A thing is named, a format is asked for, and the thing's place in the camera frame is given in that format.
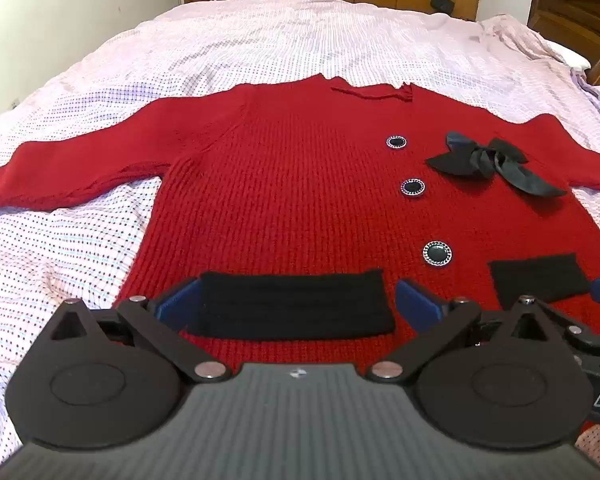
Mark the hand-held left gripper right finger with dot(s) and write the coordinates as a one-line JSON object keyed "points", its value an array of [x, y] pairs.
{"points": [[420, 306]]}

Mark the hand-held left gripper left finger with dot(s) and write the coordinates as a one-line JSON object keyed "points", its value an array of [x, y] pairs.
{"points": [[180, 302]]}

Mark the red knit sweater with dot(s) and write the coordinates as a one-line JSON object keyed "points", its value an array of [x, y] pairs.
{"points": [[290, 195]]}

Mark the white pillow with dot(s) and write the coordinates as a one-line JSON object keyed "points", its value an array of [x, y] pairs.
{"points": [[570, 56]]}

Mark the wooden bed headboard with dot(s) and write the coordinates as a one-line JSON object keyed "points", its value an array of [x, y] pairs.
{"points": [[575, 15]]}

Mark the small black pouch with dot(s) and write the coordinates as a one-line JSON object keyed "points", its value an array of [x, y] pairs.
{"points": [[442, 3]]}

